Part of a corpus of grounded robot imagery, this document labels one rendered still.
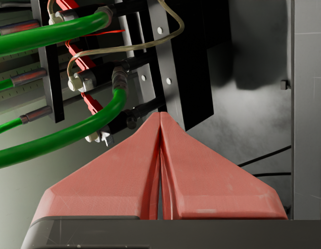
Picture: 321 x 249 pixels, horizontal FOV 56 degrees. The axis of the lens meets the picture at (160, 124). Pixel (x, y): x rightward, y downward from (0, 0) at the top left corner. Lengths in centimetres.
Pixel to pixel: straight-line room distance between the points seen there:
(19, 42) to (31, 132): 49
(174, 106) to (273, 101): 18
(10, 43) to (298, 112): 33
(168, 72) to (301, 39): 20
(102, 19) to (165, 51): 21
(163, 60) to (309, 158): 25
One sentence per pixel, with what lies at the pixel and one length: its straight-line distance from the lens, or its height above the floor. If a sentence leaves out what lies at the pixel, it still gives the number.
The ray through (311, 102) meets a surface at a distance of 40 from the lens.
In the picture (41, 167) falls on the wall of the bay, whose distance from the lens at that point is 75.
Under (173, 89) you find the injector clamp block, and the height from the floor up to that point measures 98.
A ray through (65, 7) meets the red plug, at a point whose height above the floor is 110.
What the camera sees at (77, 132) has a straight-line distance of 26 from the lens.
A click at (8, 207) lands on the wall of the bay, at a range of 76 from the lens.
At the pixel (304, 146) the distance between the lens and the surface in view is 43.
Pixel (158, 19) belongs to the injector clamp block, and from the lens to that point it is 47.
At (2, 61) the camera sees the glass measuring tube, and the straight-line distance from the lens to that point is 67.
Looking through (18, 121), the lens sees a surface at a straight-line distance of 62.
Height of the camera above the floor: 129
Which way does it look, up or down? 35 degrees down
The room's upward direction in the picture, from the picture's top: 119 degrees counter-clockwise
